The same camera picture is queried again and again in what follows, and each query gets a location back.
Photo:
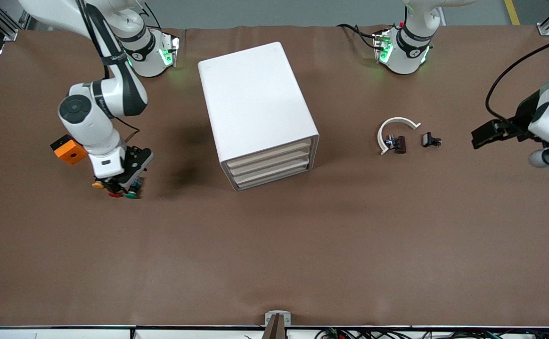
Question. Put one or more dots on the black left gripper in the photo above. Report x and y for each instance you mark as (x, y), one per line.
(523, 114)

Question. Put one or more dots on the green push button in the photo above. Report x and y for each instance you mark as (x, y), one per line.
(134, 195)

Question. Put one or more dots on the white plastic drawer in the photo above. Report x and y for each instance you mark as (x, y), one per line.
(270, 163)
(269, 153)
(274, 175)

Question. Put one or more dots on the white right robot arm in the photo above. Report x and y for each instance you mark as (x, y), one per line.
(90, 127)

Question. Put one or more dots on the red push button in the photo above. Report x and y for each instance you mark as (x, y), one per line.
(115, 194)

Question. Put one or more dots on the yellow push button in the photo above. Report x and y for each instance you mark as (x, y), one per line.
(98, 185)

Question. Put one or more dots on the white drawer cabinet shell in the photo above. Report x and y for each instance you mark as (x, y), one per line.
(250, 94)

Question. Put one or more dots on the orange box with hole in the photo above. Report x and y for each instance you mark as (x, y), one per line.
(67, 153)

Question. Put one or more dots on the white curved pipe clamp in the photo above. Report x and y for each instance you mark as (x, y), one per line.
(397, 119)

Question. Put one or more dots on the brown table mat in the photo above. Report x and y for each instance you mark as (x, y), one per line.
(397, 259)

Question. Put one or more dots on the grey metal mount bracket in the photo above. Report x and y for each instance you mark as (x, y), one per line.
(269, 318)

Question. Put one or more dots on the brown tapered post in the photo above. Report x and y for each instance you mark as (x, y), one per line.
(274, 329)

